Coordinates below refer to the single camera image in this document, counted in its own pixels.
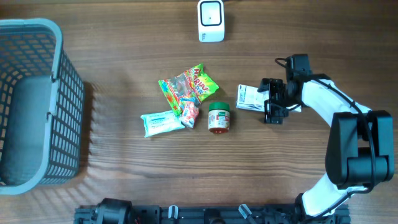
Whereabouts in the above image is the grey plastic basket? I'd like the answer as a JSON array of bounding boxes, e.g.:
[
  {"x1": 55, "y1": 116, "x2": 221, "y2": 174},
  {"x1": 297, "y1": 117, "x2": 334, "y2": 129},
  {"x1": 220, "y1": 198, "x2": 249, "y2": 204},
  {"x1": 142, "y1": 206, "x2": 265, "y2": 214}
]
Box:
[{"x1": 1, "y1": 18, "x2": 85, "y2": 195}]

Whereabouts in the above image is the Kleenex tissue pack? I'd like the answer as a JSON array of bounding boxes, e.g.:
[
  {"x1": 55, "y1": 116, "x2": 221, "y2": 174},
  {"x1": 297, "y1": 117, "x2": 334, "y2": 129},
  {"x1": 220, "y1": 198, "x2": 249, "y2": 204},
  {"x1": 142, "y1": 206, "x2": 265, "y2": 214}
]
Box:
[{"x1": 179, "y1": 101, "x2": 199, "y2": 128}]

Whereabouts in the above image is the Haribo candy bag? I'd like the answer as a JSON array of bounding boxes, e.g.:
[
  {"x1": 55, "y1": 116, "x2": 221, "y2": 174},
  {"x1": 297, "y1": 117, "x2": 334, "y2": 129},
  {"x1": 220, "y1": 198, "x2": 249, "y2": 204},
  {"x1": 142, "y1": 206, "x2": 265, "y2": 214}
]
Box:
[{"x1": 158, "y1": 63, "x2": 219, "y2": 116}]

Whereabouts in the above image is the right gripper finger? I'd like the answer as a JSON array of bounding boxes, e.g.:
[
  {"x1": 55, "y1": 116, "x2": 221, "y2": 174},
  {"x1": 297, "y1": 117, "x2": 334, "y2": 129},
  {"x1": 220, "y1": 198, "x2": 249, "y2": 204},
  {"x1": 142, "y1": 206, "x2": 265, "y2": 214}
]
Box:
[
  {"x1": 257, "y1": 78, "x2": 285, "y2": 92},
  {"x1": 264, "y1": 101, "x2": 285, "y2": 124}
]

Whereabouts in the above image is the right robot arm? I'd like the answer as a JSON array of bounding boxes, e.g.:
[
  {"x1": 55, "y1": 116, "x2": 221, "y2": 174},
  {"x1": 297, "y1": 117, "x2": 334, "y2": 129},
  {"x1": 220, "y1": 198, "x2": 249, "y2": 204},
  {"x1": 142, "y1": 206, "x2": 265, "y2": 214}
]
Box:
[{"x1": 257, "y1": 54, "x2": 395, "y2": 223}]

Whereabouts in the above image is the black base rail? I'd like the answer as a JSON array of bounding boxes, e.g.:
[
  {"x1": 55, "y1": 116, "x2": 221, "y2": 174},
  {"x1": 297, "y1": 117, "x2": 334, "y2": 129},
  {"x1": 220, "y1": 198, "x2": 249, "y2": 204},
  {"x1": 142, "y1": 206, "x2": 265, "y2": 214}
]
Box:
[{"x1": 73, "y1": 204, "x2": 351, "y2": 224}]

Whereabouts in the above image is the white paper box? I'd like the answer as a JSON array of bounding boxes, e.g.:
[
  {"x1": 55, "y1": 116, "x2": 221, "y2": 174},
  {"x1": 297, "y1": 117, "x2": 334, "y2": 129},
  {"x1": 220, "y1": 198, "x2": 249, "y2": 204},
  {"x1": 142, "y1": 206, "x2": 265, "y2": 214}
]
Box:
[{"x1": 236, "y1": 84, "x2": 269, "y2": 112}]

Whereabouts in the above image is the green lid spice jar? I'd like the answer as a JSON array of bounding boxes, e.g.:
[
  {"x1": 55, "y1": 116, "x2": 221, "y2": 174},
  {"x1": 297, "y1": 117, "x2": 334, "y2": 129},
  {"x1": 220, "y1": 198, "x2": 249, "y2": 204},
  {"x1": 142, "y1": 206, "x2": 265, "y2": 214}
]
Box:
[{"x1": 208, "y1": 102, "x2": 230, "y2": 134}]

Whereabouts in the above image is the teal wet wipes pack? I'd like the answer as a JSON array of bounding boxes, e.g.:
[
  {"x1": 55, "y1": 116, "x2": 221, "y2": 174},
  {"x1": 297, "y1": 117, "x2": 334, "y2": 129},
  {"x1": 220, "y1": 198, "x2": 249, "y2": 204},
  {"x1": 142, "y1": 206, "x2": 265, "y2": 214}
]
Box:
[{"x1": 141, "y1": 110, "x2": 185, "y2": 138}]

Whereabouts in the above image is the white barcode scanner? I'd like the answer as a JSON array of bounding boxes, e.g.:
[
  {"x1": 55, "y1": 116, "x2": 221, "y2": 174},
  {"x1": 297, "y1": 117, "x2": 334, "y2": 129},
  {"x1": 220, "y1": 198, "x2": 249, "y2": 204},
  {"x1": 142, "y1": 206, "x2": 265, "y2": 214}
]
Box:
[{"x1": 197, "y1": 0, "x2": 225, "y2": 43}]

